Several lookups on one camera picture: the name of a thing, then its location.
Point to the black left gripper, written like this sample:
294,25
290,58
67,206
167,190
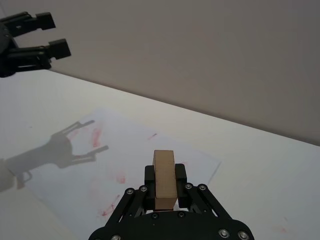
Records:
4,50

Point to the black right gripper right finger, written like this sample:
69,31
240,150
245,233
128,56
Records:
181,185

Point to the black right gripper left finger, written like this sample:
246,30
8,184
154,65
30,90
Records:
149,185

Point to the tan wooden block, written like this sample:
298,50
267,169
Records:
164,175

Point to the white paper sheet red marks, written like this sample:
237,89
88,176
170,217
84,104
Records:
130,150

